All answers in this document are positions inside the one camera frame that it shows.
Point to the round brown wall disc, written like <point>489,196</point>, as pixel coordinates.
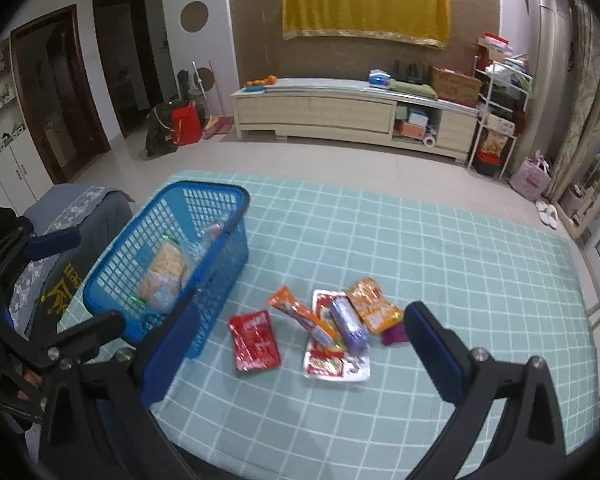
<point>195,16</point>

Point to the blue tissue box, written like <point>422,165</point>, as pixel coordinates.
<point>379,79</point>

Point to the brown cardboard box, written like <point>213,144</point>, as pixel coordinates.
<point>455,87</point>

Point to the plate of oranges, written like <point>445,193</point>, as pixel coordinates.
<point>260,84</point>

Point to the yellow cloth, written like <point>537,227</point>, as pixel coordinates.
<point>365,2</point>

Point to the printed snack bag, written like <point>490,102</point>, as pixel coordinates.
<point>495,144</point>

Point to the white cabinet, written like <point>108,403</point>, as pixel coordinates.
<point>15,170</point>

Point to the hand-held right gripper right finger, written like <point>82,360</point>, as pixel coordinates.
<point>435,355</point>

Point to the pink tote bag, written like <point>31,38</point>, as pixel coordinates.
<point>530,177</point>

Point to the white slippers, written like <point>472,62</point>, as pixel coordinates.
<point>547,214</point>

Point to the black router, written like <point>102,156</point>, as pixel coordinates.
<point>409,72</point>

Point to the cream tv cabinet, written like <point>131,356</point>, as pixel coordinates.
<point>330,110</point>

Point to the orange box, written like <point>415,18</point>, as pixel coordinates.
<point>412,129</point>

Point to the blue white box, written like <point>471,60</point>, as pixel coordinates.
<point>417,117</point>

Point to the clear yellow snack packet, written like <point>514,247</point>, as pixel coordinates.
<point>214,234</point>

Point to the grey embroidered chair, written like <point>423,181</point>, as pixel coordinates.
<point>80,210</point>

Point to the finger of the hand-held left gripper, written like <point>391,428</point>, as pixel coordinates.
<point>52,244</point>
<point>85,335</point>

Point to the dark wooden door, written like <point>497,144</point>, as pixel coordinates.
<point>125,60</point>
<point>40,100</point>

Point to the purple snack bar packet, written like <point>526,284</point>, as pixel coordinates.
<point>349,327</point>

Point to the red snack packet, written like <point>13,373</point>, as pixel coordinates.
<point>254,341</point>

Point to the blue plastic basket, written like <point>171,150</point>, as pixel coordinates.
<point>220,265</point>

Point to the pink broom with dustpan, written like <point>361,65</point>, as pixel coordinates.
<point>219,127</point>

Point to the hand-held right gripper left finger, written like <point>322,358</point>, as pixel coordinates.
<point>172,352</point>

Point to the cartoon face snack packet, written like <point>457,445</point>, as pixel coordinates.
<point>159,291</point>

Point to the black bag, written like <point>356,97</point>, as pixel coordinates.
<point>159,132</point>

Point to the paper towel roll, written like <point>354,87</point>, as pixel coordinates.
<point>429,140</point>

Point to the orange crisps packet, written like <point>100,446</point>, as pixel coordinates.
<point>375,305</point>

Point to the small purple packet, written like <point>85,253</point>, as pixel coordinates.
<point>394,335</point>

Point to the red bag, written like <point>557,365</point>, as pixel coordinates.
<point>186,126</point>

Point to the patterned beige curtain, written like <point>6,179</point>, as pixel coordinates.
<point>587,60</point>

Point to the green folded cloth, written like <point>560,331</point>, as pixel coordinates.
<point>412,90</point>

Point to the green checked tablecloth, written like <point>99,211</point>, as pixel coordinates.
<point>430,260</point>

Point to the orange stick snack packet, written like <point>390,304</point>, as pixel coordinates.
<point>295,310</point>

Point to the white tray red snacks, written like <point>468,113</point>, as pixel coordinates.
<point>325,365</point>

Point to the standing air conditioner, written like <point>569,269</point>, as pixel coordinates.
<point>545,60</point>

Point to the red black crate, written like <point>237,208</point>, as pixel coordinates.
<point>487,165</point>

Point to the cracker packet green label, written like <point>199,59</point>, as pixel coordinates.
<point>171,264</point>

